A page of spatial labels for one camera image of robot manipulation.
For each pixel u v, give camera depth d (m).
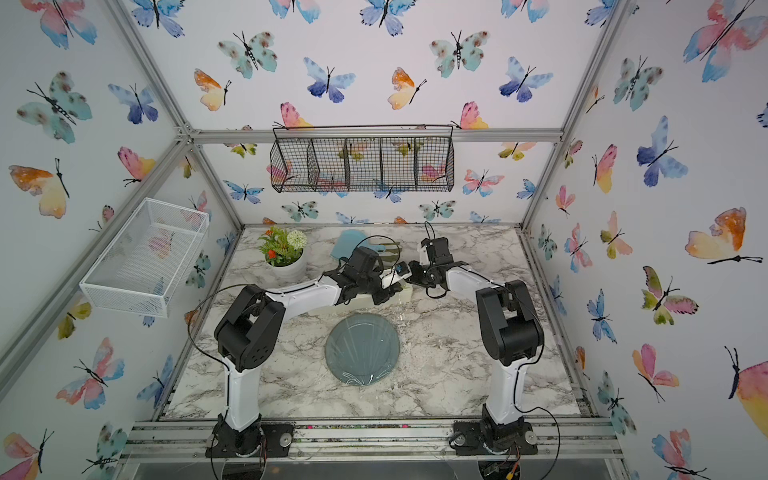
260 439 0.72
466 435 0.74
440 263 0.79
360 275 0.76
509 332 0.52
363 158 0.98
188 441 0.76
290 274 0.99
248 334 0.52
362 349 0.85
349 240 1.19
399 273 0.81
